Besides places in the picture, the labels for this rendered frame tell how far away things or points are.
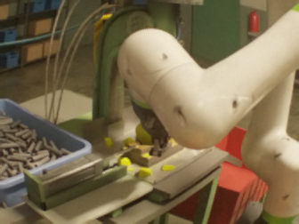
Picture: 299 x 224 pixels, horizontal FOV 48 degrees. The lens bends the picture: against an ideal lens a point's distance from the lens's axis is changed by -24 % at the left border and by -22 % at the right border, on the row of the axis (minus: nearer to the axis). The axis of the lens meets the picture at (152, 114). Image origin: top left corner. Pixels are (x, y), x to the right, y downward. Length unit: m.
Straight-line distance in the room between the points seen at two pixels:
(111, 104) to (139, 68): 0.54
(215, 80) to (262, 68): 0.09
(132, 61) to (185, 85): 0.10
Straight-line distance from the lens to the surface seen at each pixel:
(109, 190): 0.95
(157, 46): 0.64
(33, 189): 0.84
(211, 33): 7.09
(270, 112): 0.91
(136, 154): 1.08
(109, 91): 1.16
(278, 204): 0.86
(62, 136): 1.14
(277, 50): 0.66
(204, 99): 0.58
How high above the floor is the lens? 1.49
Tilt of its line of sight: 20 degrees down
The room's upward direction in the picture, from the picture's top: 4 degrees clockwise
